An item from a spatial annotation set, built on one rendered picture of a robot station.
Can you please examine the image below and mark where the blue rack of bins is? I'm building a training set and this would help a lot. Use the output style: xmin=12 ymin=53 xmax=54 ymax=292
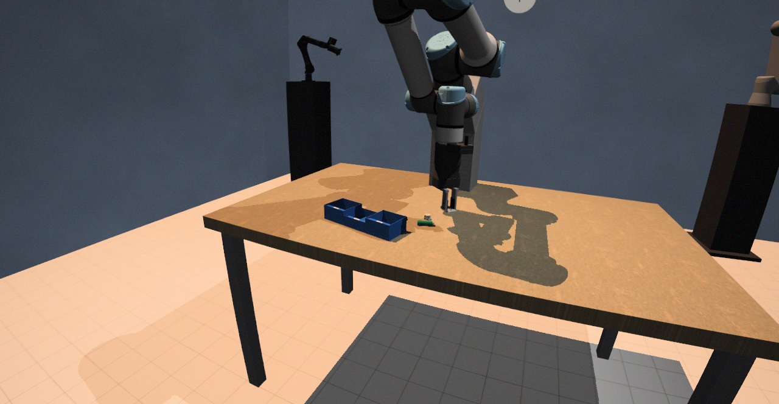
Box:
xmin=324 ymin=198 xmax=407 ymax=241

